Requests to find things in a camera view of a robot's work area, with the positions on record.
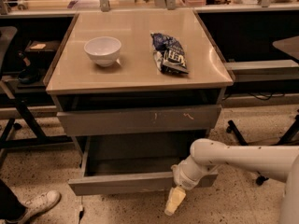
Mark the blue chip bag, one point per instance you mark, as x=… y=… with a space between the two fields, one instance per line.
x=168 y=54

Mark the grey drawer cabinet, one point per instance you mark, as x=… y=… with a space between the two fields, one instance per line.
x=134 y=81

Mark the grey top drawer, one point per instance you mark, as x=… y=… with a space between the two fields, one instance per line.
x=140 y=120

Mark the dark trouser leg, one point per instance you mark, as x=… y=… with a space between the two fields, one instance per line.
x=7 y=204

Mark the dark box on shelf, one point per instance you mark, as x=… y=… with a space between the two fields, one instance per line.
x=41 y=53

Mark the white bowl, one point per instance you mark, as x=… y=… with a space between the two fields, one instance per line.
x=103 y=50

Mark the white sneaker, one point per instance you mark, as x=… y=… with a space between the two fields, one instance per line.
x=38 y=205

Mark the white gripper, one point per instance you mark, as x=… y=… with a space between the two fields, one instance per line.
x=181 y=178

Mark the black wheeled stand base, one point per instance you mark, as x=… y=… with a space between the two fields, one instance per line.
x=285 y=139

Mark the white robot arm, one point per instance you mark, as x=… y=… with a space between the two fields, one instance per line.
x=280 y=163

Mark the grey drawer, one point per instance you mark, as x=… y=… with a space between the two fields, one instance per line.
x=114 y=164
x=140 y=120

